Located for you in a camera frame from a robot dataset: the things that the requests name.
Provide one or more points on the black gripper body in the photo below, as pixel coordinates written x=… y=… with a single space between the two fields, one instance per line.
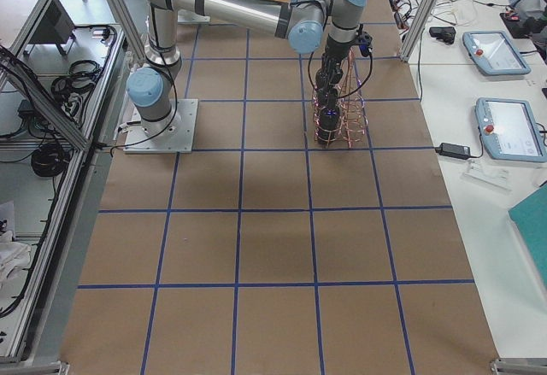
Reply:
x=335 y=49

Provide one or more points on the copper wire wine rack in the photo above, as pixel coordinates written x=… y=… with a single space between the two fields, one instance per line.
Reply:
x=352 y=123

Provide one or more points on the far teach pendant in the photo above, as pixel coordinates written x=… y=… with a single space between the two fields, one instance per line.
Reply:
x=494 y=53

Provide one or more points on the near teach pendant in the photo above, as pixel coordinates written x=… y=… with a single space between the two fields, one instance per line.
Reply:
x=508 y=130

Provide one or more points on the white cloth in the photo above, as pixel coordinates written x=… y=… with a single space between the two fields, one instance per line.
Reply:
x=15 y=256

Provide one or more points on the aluminium frame post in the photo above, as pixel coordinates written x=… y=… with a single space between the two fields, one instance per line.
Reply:
x=416 y=29

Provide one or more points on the teal folder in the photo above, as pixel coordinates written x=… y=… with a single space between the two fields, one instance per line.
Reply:
x=529 y=215

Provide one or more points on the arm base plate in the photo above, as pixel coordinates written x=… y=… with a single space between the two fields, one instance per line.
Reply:
x=170 y=135

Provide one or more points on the brown paper table cover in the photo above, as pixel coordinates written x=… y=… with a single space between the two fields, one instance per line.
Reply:
x=260 y=252

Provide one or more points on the black power adapter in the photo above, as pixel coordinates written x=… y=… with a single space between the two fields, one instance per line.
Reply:
x=456 y=151

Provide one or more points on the teach pendant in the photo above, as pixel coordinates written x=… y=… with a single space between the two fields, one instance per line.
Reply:
x=494 y=53
x=508 y=130

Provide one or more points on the dark glass wine bottle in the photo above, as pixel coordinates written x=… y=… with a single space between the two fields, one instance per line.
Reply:
x=327 y=115

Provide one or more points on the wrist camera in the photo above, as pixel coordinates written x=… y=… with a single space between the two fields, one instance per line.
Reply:
x=364 y=41

